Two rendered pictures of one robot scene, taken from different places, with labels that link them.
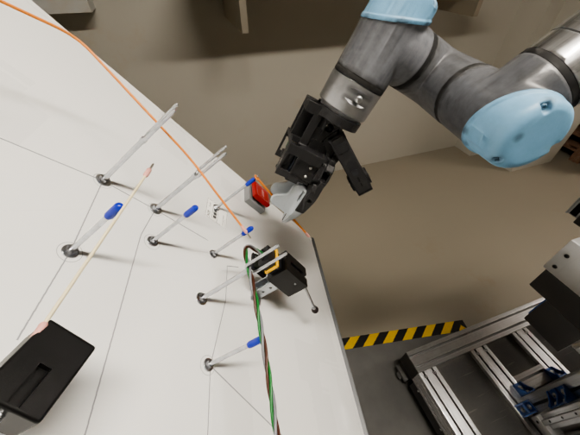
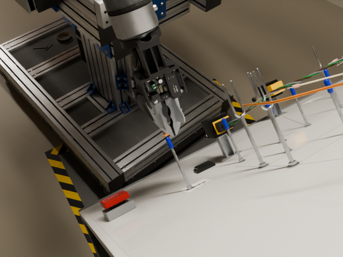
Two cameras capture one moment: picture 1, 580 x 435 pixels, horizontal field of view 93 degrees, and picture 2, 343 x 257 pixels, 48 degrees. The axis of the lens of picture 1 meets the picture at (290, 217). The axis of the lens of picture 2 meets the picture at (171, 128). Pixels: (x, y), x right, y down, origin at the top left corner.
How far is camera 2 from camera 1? 74 cm
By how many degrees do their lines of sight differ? 68
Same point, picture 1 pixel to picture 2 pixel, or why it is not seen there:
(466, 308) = (30, 148)
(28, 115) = (322, 176)
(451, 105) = not seen: outside the picture
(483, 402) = (128, 131)
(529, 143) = not seen: outside the picture
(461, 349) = (91, 143)
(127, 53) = not seen: outside the picture
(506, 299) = (13, 118)
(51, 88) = (278, 206)
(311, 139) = (161, 59)
